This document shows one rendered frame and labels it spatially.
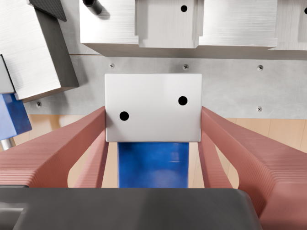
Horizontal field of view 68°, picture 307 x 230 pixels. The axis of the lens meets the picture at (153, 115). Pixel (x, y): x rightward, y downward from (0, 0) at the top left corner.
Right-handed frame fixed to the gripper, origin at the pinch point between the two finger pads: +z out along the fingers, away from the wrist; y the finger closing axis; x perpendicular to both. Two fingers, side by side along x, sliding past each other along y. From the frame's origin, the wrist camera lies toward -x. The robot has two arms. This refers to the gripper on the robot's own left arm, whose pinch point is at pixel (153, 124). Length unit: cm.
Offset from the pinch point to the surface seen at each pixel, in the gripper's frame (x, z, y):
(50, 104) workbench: 7.4, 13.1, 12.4
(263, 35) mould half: -2.4, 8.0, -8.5
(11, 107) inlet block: 4.1, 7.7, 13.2
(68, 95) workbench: 6.4, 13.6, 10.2
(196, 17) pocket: -3.0, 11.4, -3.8
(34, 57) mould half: 0.4, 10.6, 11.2
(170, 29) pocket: -2.0, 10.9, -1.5
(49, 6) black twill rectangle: -3.1, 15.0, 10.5
